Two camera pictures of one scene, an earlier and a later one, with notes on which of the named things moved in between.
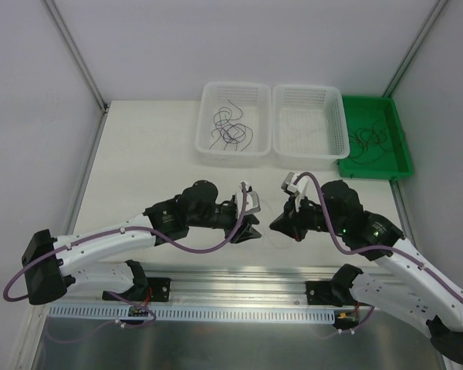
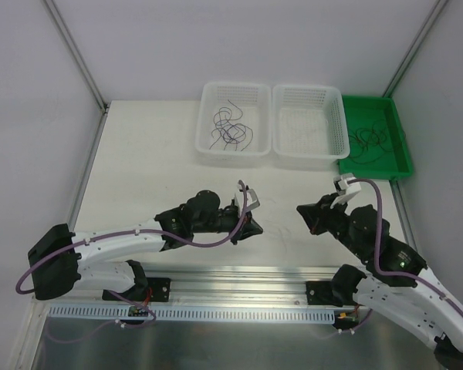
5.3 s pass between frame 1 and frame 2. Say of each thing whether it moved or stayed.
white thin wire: moved
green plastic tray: stayed
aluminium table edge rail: stayed
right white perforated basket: stayed
